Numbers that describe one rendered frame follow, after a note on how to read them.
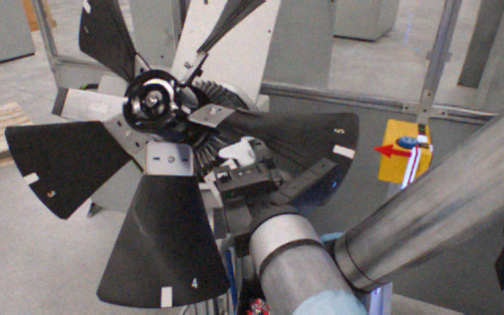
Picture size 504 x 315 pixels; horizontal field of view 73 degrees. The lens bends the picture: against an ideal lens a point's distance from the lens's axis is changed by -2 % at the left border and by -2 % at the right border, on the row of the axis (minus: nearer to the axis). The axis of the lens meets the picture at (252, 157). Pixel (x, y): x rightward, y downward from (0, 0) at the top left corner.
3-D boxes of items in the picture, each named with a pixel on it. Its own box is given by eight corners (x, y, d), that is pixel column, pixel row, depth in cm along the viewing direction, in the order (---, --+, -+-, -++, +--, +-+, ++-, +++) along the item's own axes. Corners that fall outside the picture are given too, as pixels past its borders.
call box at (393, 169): (380, 153, 95) (387, 118, 90) (418, 159, 92) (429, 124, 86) (376, 184, 82) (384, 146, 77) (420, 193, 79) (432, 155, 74)
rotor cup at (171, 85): (145, 147, 74) (105, 133, 62) (163, 83, 76) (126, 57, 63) (205, 160, 70) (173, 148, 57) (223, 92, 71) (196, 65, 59)
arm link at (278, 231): (328, 229, 34) (326, 282, 38) (309, 201, 38) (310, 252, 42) (254, 251, 32) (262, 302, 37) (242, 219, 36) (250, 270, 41)
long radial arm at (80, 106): (184, 117, 90) (161, 103, 79) (177, 145, 90) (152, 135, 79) (98, 102, 99) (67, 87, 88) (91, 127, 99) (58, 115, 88)
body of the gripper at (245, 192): (210, 163, 46) (231, 224, 36) (272, 149, 47) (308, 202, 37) (219, 207, 50) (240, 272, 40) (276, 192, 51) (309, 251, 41)
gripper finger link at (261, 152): (246, 132, 50) (265, 166, 43) (256, 130, 50) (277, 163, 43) (249, 158, 52) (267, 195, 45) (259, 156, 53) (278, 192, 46)
